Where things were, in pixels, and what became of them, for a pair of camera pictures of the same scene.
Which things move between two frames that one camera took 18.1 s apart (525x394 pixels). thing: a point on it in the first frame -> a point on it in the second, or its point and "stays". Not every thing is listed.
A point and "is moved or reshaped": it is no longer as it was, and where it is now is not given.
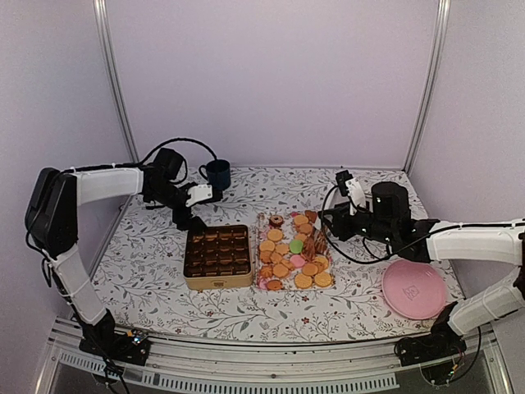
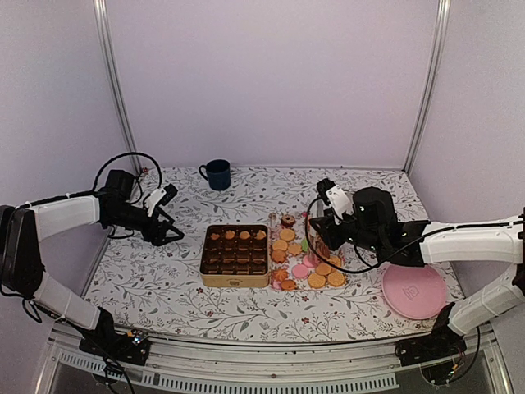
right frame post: x=444 y=11 stays
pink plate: x=413 y=290 stays
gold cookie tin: x=218 y=256 is moved or reshaped
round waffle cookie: x=322 y=280 -> x=335 y=278
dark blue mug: x=218 y=173 stays
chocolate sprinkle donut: x=276 y=221 -> x=288 y=220
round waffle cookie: x=303 y=281 -> x=316 y=281
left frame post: x=102 y=16 stays
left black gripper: x=190 y=223 -> x=157 y=237
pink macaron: x=297 y=260 -> x=299 y=270
